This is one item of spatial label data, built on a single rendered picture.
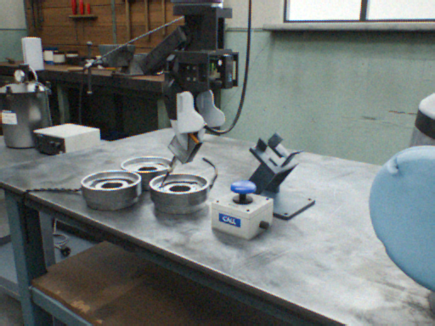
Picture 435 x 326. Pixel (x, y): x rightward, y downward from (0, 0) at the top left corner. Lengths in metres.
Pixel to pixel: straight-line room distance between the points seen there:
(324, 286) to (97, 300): 0.56
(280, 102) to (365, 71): 0.50
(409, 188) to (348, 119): 1.96
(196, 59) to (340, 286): 0.35
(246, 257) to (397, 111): 1.70
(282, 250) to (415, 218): 0.31
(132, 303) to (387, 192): 0.70
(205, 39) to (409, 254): 0.40
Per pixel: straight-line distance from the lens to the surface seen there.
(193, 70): 0.62
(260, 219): 0.65
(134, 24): 2.98
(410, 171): 0.33
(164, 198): 0.71
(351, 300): 0.53
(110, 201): 0.74
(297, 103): 2.39
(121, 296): 0.97
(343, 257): 0.62
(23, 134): 1.69
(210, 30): 0.60
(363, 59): 2.24
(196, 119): 0.62
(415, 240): 0.35
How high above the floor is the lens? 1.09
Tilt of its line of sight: 17 degrees down
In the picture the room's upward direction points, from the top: 1 degrees clockwise
